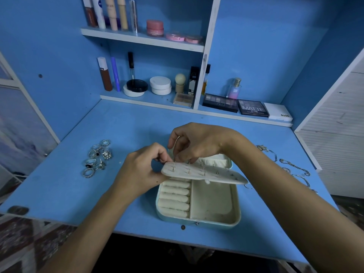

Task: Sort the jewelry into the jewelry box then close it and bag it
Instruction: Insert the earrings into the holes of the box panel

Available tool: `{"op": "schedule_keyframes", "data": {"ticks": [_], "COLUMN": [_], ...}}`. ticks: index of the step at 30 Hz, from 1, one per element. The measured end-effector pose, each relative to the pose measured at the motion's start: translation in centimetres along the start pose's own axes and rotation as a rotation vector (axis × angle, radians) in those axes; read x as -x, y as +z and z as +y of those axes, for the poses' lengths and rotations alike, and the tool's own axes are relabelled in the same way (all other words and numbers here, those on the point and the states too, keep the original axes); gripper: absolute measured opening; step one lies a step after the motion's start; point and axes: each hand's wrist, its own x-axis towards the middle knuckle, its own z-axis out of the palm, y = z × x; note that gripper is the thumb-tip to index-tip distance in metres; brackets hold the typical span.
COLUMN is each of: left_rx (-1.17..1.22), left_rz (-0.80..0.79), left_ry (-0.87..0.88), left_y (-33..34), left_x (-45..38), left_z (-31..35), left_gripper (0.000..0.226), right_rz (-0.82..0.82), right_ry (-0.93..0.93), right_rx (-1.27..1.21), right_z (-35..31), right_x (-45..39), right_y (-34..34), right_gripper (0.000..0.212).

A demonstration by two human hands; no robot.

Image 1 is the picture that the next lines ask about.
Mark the person's right forearm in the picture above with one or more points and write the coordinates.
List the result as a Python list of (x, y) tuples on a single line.
[(310, 213)]

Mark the tall beige cosmetic tube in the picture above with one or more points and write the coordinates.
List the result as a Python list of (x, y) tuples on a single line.
[(111, 14)]

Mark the white tube blue label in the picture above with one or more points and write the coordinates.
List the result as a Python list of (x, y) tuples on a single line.
[(99, 14)]

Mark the pink round jar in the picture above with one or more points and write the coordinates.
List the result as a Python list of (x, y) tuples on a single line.
[(154, 27)]

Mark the small pink perfume bottle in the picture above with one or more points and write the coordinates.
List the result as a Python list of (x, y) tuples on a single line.
[(234, 89)]

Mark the black cosmetic bottle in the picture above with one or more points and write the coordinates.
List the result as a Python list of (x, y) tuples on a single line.
[(194, 80)]

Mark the pink flat compact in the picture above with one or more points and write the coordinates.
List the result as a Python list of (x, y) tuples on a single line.
[(176, 37), (193, 39)]

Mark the black makeup brush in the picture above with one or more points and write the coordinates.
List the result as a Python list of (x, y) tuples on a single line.
[(131, 64)]

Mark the white framed marbled panel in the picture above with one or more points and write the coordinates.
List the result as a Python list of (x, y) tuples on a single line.
[(20, 133)]

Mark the pile of silver rings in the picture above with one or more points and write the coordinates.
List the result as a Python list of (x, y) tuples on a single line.
[(106, 154)]

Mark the person's right hand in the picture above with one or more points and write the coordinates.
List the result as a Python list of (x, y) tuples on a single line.
[(199, 142)]

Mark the beige makeup sponge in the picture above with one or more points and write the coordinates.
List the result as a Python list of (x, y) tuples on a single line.
[(180, 82)]

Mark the blue cosmetic tube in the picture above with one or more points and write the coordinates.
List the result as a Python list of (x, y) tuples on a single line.
[(116, 75)]

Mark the white flat box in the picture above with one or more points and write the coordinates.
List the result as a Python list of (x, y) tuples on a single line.
[(278, 112)]

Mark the black lettered eyeshadow palette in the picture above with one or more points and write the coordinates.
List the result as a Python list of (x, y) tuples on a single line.
[(253, 108)]

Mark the square brown powder compact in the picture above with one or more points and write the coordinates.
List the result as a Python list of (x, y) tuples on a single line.
[(183, 99)]

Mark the dark eyeshadow palette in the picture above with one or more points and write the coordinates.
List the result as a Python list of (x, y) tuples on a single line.
[(220, 103)]

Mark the brown lipstick tube white cap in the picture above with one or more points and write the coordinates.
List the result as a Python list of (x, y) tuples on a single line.
[(106, 75)]

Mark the person's left forearm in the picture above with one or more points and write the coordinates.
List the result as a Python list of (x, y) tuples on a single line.
[(85, 236)]

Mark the short beige cosmetic tube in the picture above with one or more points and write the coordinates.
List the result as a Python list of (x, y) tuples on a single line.
[(122, 14)]

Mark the person's left hand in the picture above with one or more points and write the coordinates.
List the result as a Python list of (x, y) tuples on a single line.
[(139, 170)]

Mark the white slatted cabinet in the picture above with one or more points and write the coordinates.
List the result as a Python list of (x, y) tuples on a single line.
[(341, 139)]

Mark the thin dark cosmetic bottle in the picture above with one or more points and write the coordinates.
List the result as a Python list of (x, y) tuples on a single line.
[(205, 79)]

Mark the white bowl black inside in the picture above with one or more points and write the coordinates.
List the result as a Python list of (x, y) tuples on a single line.
[(136, 86)]

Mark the cream jewellery box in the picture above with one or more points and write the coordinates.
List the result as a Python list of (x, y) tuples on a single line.
[(213, 204)]

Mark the person's dark clothing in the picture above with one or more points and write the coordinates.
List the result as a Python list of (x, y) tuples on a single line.
[(187, 256)]

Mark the white round cream jar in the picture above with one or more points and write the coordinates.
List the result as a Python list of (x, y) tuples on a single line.
[(160, 85)]

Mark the white shelf unit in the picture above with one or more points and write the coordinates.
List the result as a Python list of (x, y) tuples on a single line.
[(208, 37)]

